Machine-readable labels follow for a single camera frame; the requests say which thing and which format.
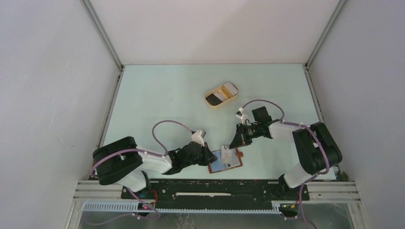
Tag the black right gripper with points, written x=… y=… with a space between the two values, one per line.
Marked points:
x=240 y=139

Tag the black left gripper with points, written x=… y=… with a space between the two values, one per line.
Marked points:
x=208 y=157

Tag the brown leather card holder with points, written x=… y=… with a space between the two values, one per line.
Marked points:
x=218 y=166

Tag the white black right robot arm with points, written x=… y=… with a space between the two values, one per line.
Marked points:
x=316 y=149

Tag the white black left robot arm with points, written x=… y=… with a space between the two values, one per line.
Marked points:
x=124 y=163

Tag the white small card stack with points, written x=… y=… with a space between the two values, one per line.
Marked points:
x=220 y=96

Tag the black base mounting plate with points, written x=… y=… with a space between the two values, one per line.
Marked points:
x=219 y=194

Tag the beige oval tray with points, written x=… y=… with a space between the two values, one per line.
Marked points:
x=219 y=89

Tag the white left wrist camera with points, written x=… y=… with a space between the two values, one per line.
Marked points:
x=198 y=136

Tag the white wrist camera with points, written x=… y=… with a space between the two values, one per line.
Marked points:
x=241 y=115
x=198 y=136

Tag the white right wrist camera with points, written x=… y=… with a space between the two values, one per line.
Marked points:
x=241 y=115

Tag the aluminium frame rail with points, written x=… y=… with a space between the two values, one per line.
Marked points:
x=318 y=191

